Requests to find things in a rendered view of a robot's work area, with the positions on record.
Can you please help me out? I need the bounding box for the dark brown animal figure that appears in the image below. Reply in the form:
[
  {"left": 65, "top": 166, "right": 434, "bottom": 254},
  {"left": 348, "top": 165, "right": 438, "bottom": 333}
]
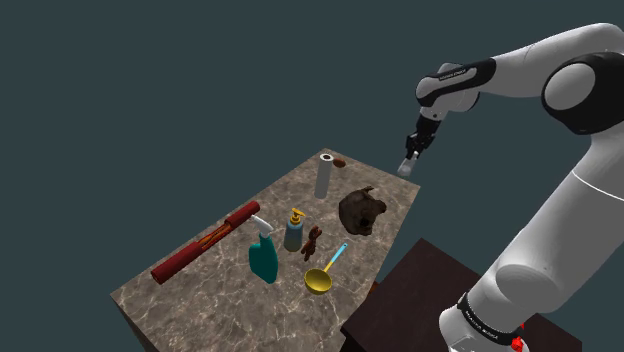
[{"left": 338, "top": 185, "right": 389, "bottom": 237}]

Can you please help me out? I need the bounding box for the teal spray bottle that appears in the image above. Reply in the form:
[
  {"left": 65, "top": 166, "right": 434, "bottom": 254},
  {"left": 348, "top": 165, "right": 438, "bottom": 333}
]
[{"left": 247, "top": 214, "right": 280, "bottom": 285}]

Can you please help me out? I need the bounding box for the red rolling pin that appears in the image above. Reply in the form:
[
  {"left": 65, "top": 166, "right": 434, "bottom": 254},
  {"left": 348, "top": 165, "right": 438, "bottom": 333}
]
[{"left": 149, "top": 200, "right": 262, "bottom": 286}]

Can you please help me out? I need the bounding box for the white paper towel roll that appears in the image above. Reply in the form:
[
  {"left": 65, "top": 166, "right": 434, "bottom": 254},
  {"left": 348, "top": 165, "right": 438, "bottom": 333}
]
[{"left": 313, "top": 152, "right": 335, "bottom": 201}]

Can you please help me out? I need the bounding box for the small grey cylinder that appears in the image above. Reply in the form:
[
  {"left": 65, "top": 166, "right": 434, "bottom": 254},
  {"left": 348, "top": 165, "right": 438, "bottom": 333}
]
[{"left": 396, "top": 150, "right": 420, "bottom": 178}]

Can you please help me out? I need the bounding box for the soap dispenser with yellow pump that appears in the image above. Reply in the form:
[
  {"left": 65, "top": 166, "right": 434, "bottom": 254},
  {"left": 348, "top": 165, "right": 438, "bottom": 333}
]
[{"left": 283, "top": 207, "right": 307, "bottom": 254}]

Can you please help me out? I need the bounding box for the yellow ladle with blue handle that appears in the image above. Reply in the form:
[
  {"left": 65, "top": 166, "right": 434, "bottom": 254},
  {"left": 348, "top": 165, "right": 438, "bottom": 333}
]
[{"left": 303, "top": 242, "right": 350, "bottom": 297}]

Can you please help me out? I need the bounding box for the small brown teddy figure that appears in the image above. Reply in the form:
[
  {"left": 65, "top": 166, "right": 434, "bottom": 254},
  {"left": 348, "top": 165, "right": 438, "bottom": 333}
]
[{"left": 300, "top": 225, "right": 323, "bottom": 263}]

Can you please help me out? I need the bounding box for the dark robot stand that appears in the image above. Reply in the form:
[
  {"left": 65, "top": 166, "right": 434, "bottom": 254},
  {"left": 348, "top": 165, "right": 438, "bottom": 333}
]
[{"left": 339, "top": 237, "right": 584, "bottom": 352}]

